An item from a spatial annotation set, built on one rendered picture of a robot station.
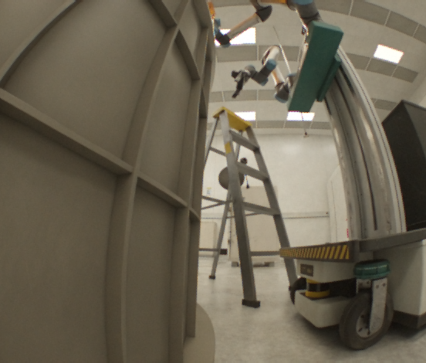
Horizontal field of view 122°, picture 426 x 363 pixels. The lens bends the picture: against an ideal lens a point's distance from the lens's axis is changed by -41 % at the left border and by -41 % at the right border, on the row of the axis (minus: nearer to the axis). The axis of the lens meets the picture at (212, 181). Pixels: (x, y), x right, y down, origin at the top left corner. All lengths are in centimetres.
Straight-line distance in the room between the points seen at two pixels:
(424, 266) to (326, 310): 31
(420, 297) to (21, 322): 73
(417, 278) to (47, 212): 73
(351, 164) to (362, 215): 26
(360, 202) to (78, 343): 105
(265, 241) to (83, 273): 349
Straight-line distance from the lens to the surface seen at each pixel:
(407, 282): 67
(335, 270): 67
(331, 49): 112
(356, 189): 103
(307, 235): 800
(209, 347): 60
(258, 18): 153
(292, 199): 807
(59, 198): 22
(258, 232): 364
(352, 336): 60
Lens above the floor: 31
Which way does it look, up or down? 19 degrees up
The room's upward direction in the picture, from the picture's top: 3 degrees clockwise
